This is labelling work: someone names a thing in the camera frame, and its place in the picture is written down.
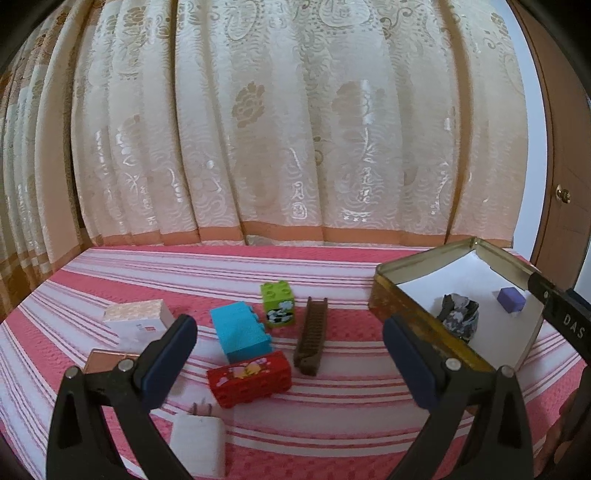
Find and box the pink striped blanket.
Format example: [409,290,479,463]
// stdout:
[0,244,591,480]

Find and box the red printed toy brick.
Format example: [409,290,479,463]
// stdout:
[206,350,293,409]

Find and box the crumpled dark grey wrapper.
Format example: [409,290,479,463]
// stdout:
[436,292,481,343]

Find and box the purple cube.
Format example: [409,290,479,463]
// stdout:
[498,287,527,315]

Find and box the white charger plug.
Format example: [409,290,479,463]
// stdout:
[168,401,228,479]

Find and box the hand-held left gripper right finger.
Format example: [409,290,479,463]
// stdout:
[382,314,541,480]

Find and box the copper coloured flat card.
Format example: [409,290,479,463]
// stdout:
[85,348,142,377]

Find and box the blue toy brick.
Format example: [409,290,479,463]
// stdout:
[209,302,273,366]

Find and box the white cardboard box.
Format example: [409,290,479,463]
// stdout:
[102,298,175,350]

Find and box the gold metal tin box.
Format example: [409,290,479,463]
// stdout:
[368,237,549,376]

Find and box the white paper lining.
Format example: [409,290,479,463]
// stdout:
[396,251,544,370]

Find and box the brown toy ladder piece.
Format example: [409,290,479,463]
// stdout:
[293,296,330,377]

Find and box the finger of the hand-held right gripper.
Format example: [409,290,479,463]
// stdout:
[527,272,591,361]

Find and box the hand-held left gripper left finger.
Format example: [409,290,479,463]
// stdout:
[46,314,199,480]

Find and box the green toy brick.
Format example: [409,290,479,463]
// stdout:
[259,280,297,330]

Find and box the brown wooden door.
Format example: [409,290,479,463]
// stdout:
[510,0,591,296]

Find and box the cream floral curtain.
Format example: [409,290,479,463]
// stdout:
[0,0,531,319]

